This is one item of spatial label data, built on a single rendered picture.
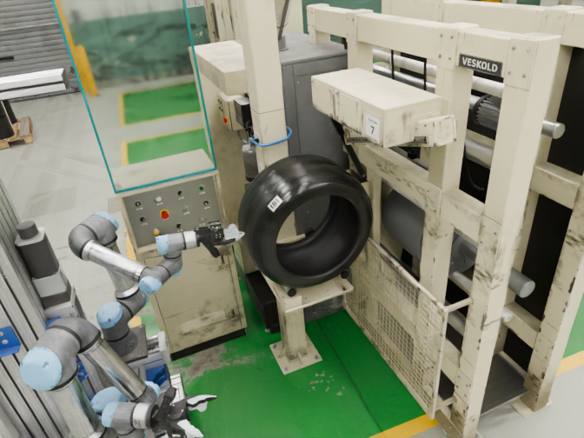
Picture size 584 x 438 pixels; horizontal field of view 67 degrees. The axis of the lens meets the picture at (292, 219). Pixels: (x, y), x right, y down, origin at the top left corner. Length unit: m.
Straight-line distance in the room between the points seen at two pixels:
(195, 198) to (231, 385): 1.19
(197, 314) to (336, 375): 0.96
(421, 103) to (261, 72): 0.73
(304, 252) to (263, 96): 0.81
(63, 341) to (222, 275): 1.49
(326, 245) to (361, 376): 0.97
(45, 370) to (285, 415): 1.62
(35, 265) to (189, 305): 1.35
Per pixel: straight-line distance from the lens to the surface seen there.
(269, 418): 2.78
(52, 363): 1.48
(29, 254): 1.72
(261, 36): 2.01
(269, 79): 2.05
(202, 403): 1.60
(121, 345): 2.28
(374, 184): 2.43
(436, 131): 1.64
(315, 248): 2.31
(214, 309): 2.97
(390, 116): 1.62
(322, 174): 1.85
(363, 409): 2.79
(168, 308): 2.89
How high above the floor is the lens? 2.27
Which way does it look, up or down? 31 degrees down
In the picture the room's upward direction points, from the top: 6 degrees counter-clockwise
